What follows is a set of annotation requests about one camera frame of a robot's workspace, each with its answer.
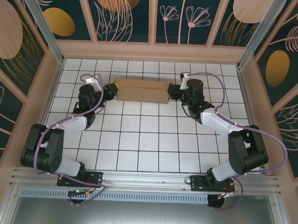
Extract brown cardboard box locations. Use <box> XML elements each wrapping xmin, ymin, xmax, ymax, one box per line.
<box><xmin>113</xmin><ymin>77</ymin><xmax>174</xmax><ymax>105</ymax></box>

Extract small circuit board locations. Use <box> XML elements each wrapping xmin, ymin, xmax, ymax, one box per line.
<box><xmin>68</xmin><ymin>187</ymin><xmax>92</xmax><ymax>198</ymax></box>

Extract feather and orange oval panel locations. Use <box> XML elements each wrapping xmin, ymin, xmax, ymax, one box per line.
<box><xmin>253</xmin><ymin>0</ymin><xmax>298</xmax><ymax>108</ymax></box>

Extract grey metal sheet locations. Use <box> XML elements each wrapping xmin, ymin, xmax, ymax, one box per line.
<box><xmin>0</xmin><ymin>184</ymin><xmax>294</xmax><ymax>224</ymax></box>

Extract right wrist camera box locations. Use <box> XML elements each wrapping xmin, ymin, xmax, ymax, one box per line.
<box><xmin>178</xmin><ymin>72</ymin><xmax>191</xmax><ymax>91</ymax></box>

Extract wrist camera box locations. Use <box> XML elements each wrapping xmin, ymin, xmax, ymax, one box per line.
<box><xmin>178</xmin><ymin>72</ymin><xmax>191</xmax><ymax>91</ymax></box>
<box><xmin>85</xmin><ymin>73</ymin><xmax>103</xmax><ymax>91</ymax></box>

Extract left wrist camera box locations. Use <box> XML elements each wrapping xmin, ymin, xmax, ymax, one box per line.
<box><xmin>85</xmin><ymin>73</ymin><xmax>103</xmax><ymax>91</ymax></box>

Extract aluminium table edge rail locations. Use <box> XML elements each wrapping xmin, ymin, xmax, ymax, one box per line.
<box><xmin>23</xmin><ymin>57</ymin><xmax>65</xmax><ymax>169</ymax></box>
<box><xmin>231</xmin><ymin>68</ymin><xmax>275</xmax><ymax>175</ymax></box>

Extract leaf print wall panel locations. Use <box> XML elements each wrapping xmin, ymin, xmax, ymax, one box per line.
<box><xmin>82</xmin><ymin>0</ymin><xmax>156</xmax><ymax>45</ymax></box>

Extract flower print wall panel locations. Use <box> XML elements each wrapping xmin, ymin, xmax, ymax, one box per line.
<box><xmin>155</xmin><ymin>0</ymin><xmax>216</xmax><ymax>48</ymax></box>

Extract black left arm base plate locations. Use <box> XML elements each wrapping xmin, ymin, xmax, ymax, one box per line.
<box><xmin>56</xmin><ymin>169</ymin><xmax>104</xmax><ymax>189</ymax></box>

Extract orange oval wall panel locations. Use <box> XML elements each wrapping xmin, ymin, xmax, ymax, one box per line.
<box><xmin>30</xmin><ymin>0</ymin><xmax>98</xmax><ymax>43</ymax></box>

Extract aluminium corner post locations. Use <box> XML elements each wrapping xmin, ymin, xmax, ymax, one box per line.
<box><xmin>13</xmin><ymin>0</ymin><xmax>68</xmax><ymax>64</ymax></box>
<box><xmin>235</xmin><ymin>0</ymin><xmax>290</xmax><ymax>73</ymax></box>

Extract single flower wall panel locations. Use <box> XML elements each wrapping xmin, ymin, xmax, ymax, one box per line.
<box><xmin>0</xmin><ymin>60</ymin><xmax>26</xmax><ymax>166</ymax></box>

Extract peach circle gold-line wall panel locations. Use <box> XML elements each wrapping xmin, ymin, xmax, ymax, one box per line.
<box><xmin>212</xmin><ymin>0</ymin><xmax>271</xmax><ymax>50</ymax></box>

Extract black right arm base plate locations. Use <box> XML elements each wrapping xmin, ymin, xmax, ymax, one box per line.
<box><xmin>184</xmin><ymin>174</ymin><xmax>236</xmax><ymax>195</ymax></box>

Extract long aluminium mounting rail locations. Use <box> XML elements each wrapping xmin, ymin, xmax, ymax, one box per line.
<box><xmin>10</xmin><ymin>161</ymin><xmax>282</xmax><ymax>200</ymax></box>

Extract pink feather leaf wall panel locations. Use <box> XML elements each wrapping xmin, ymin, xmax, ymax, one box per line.
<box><xmin>270</xmin><ymin>80</ymin><xmax>298</xmax><ymax>178</ymax></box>

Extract orange white connector wires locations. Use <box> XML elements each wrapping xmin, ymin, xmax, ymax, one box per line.
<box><xmin>219</xmin><ymin>189</ymin><xmax>236</xmax><ymax>200</ymax></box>

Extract large peach disc wall panel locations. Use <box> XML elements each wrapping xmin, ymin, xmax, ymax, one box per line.
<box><xmin>0</xmin><ymin>0</ymin><xmax>50</xmax><ymax>99</ymax></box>

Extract slotted grey cable duct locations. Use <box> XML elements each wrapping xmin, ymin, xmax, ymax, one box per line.
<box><xmin>18</xmin><ymin>184</ymin><xmax>210</xmax><ymax>207</ymax></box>

